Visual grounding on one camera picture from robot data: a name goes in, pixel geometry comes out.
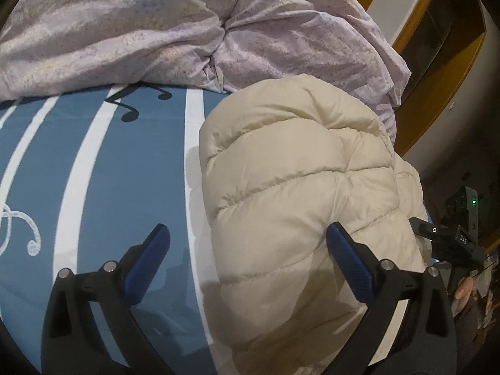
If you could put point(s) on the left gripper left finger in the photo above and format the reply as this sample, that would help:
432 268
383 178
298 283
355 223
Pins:
71 342

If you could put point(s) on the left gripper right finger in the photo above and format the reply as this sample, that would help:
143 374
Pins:
426 339

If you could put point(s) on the beige quilted down jacket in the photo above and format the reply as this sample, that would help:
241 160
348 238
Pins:
281 160

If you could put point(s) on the person's right hand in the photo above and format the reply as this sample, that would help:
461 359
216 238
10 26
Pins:
472 304

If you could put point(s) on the blue white striped bedsheet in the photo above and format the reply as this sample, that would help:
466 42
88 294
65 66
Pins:
87 175

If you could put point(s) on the wooden framed cabinet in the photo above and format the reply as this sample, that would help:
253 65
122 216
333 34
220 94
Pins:
452 50

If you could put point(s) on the lilac floral duvet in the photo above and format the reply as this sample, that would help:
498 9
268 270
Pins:
53 46

